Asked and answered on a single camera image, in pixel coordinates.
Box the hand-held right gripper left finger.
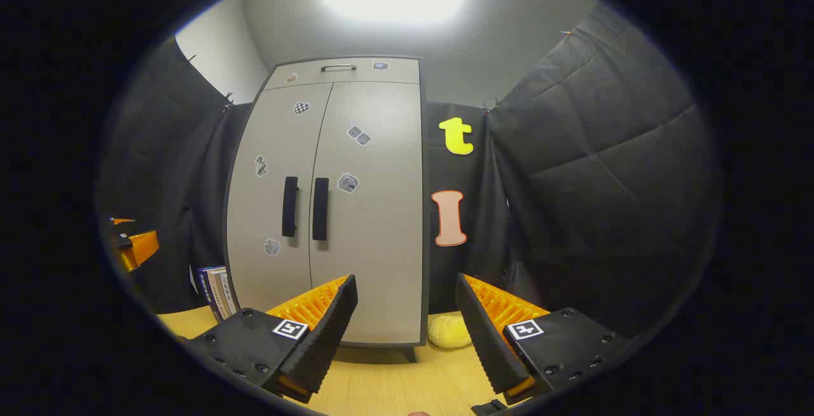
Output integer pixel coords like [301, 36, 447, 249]
[184, 274, 358, 404]

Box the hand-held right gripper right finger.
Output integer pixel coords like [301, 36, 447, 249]
[455, 273, 637, 404]

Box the grey cabinet door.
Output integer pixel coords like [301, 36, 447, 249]
[226, 83, 334, 324]
[309, 81, 424, 345]

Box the grey double-door shoe cabinet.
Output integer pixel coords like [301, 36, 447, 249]
[223, 55, 430, 363]

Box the black door handle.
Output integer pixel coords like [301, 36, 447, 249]
[282, 176, 299, 239]
[312, 177, 330, 242]

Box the grey cabinet drawer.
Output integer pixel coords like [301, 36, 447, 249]
[263, 58, 421, 91]

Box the yellow sponge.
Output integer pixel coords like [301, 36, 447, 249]
[427, 314, 473, 349]

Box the blue and white box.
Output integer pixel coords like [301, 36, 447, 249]
[196, 266, 239, 323]

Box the black backdrop cloth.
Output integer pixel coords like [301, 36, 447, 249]
[102, 6, 722, 340]

